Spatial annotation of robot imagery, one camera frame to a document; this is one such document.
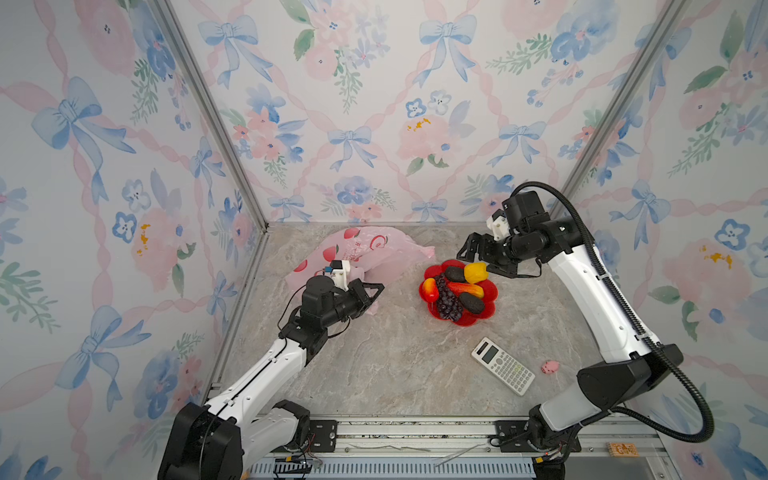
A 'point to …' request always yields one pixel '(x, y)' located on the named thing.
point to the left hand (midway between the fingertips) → (386, 284)
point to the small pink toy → (550, 367)
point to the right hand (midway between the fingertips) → (470, 258)
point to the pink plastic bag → (366, 250)
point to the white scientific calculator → (512, 373)
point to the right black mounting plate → (512, 436)
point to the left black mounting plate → (325, 438)
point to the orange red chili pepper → (458, 288)
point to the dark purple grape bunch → (449, 302)
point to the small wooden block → (623, 450)
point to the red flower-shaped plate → (474, 307)
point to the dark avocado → (455, 273)
